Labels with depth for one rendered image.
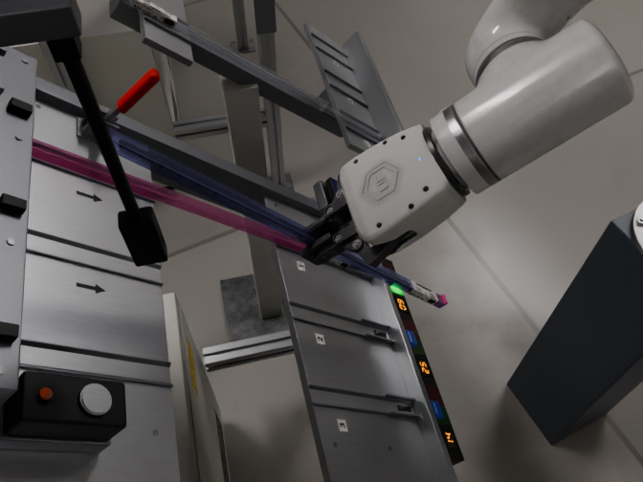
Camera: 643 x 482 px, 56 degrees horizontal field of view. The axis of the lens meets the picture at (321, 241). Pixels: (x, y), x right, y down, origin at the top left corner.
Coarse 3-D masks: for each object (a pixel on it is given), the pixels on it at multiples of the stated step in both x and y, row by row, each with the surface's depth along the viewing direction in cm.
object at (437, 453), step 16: (384, 288) 89; (384, 304) 88; (384, 320) 87; (400, 320) 86; (400, 336) 84; (400, 352) 84; (400, 368) 83; (416, 368) 82; (416, 384) 80; (416, 400) 80; (432, 416) 78; (432, 432) 77; (432, 448) 76; (432, 464) 75; (448, 464) 74; (448, 480) 73
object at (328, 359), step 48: (288, 288) 75; (336, 288) 83; (336, 336) 77; (384, 336) 86; (336, 384) 71; (384, 384) 78; (336, 432) 66; (384, 432) 72; (336, 480) 62; (384, 480) 67; (432, 480) 74
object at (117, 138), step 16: (112, 128) 46; (128, 144) 46; (144, 160) 47; (160, 160) 48; (176, 176) 50; (192, 176) 51; (208, 192) 52; (224, 192) 53; (240, 208) 55; (256, 208) 56; (272, 224) 58; (288, 224) 59; (304, 240) 61; (336, 256) 65; (352, 256) 66; (368, 272) 69; (384, 272) 70; (400, 288) 74; (432, 304) 79
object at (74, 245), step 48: (96, 144) 66; (144, 144) 72; (48, 192) 57; (96, 192) 62; (48, 240) 54; (96, 240) 58; (48, 288) 51; (96, 288) 55; (144, 288) 59; (48, 336) 49; (96, 336) 52; (144, 336) 56; (144, 384) 53; (144, 432) 50; (0, 480) 40; (48, 480) 42; (96, 480) 45; (144, 480) 48
